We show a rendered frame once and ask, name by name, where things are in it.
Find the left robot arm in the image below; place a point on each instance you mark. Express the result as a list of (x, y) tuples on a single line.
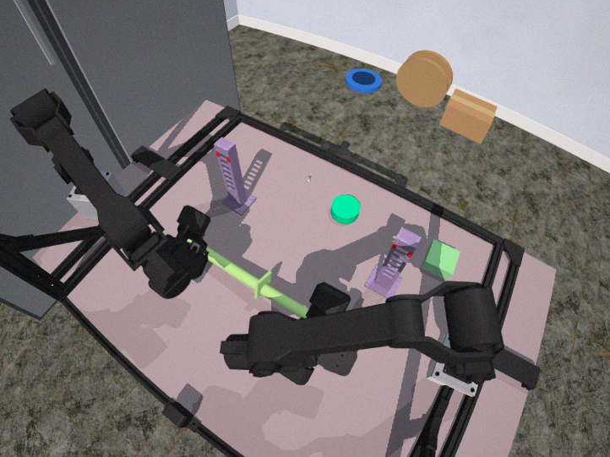
[(124, 223)]

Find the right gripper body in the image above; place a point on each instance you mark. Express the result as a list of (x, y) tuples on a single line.
[(326, 299)]

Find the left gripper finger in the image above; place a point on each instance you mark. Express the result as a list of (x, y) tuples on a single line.
[(200, 239)]

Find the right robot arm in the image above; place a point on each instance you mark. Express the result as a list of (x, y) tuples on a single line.
[(277, 343)]

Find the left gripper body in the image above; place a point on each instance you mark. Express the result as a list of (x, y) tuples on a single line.
[(192, 222)]

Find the green block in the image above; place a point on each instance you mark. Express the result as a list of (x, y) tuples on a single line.
[(440, 259)]

